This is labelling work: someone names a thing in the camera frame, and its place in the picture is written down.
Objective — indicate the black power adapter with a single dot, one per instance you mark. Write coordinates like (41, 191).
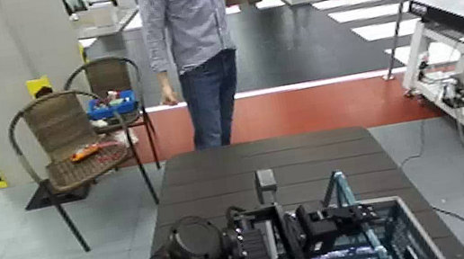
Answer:
(454, 98)

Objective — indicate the man in checked shirt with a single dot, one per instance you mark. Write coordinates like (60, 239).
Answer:
(194, 22)

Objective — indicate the white cloth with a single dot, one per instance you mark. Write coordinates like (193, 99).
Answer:
(125, 137)

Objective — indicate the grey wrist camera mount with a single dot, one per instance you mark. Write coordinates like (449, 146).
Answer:
(266, 182)

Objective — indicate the blue plastic bin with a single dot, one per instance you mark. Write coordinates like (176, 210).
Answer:
(113, 109)

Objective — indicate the silver sign pole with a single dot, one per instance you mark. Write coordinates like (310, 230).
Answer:
(401, 0)

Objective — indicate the white counter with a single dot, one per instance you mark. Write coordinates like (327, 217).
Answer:
(102, 21)

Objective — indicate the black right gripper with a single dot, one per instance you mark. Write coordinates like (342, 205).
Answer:
(253, 251)

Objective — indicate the man's right hand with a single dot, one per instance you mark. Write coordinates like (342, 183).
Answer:
(168, 96)

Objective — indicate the brown wicker metal chair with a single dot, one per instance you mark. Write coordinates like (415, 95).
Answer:
(61, 127)
(110, 75)

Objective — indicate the orange hand tool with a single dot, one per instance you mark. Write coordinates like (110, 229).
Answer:
(84, 153)

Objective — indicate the teal grey plastic crate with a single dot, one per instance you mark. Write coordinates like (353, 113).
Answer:
(405, 239)

